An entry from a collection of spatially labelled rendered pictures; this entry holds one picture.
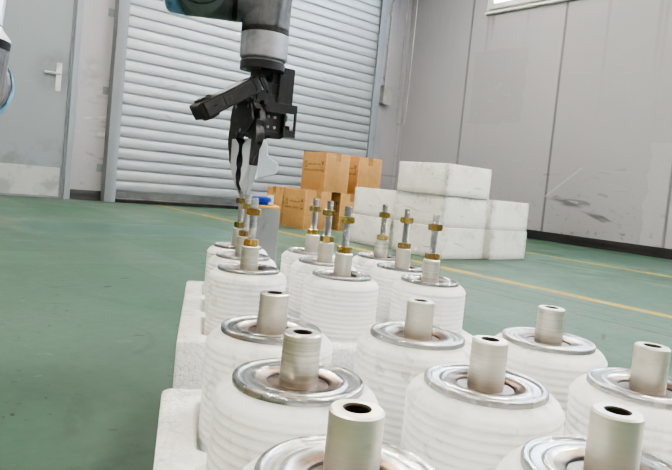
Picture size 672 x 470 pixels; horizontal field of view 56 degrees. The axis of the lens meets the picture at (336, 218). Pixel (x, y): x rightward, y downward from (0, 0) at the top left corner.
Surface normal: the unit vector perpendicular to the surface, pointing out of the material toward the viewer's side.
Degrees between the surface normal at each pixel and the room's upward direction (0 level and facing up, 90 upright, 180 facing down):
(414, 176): 90
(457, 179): 90
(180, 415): 0
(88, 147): 90
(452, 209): 90
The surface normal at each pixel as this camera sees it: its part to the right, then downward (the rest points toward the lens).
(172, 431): 0.10, -0.99
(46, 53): 0.62, 0.11
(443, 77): -0.78, -0.04
